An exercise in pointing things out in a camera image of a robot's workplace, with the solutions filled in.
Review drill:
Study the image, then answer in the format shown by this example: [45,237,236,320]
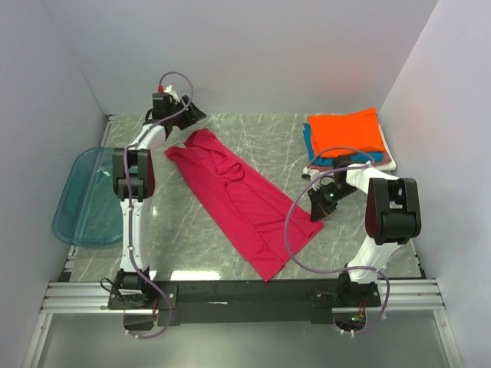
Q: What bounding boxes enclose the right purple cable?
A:
[283,146,391,337]

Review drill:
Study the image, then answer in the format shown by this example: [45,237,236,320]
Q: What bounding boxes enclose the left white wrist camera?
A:
[157,84,180,100]

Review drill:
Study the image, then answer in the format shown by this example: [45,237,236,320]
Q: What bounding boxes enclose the folded white t-shirt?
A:
[316,124,397,178]

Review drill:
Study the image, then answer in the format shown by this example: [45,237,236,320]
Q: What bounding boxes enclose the pink t-shirt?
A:
[165,129,324,281]

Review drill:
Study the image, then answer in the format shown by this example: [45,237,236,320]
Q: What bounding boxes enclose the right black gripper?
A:
[308,182,358,222]

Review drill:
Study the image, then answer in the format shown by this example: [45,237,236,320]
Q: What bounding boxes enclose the folded orange t-shirt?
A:
[308,107,386,159]

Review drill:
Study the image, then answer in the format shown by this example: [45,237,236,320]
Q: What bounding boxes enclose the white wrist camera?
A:
[301,167,320,181]
[157,84,180,100]

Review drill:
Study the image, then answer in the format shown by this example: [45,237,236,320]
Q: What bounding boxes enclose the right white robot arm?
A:
[302,156,421,306]

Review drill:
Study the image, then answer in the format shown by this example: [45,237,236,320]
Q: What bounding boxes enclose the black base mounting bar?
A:
[107,278,382,326]

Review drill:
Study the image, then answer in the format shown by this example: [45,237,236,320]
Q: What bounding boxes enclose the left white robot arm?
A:
[110,88,206,308]

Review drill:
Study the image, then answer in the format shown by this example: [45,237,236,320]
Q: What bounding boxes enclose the folded blue t-shirt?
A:
[302,123,384,167]

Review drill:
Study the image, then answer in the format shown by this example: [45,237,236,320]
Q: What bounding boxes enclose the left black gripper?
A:
[168,96,207,131]

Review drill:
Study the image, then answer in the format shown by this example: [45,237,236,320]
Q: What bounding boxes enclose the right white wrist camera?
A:
[301,167,320,181]

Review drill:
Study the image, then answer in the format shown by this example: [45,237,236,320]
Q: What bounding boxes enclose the folded mauve t-shirt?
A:
[310,152,397,172]

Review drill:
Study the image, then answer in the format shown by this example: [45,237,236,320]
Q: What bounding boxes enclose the teal transparent plastic bin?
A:
[52,146,123,248]

